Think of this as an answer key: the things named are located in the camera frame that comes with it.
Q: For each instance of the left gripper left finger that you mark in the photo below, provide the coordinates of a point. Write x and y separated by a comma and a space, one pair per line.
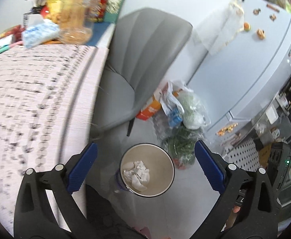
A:
79, 165

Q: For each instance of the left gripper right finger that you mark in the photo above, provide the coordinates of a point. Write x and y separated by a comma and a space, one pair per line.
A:
214, 172

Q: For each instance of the white tissue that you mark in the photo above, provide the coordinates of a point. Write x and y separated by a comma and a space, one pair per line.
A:
137, 175

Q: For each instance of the beige round trash bin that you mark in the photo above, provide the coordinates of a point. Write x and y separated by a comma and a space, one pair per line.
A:
159, 163

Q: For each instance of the white plastic grocery bag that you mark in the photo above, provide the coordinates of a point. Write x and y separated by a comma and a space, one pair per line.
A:
181, 104

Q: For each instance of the pink patterned tablecloth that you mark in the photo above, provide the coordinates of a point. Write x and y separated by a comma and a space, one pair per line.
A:
47, 97

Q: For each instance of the white fridge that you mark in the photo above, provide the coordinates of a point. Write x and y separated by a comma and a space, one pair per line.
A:
239, 81

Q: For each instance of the orange white carton box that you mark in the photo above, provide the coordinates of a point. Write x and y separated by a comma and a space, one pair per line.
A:
152, 106

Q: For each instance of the grey upholstered chair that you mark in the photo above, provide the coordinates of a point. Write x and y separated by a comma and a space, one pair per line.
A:
144, 45

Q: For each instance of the teal marker pen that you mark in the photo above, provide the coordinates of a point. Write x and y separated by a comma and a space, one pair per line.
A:
4, 48

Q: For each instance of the blue tissue pack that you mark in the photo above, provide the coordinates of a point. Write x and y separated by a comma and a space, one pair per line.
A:
40, 33

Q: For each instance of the clear plastic jar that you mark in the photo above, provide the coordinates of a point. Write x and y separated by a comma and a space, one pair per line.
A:
77, 21

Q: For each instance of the tall green box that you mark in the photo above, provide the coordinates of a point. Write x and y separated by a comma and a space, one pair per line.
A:
116, 2

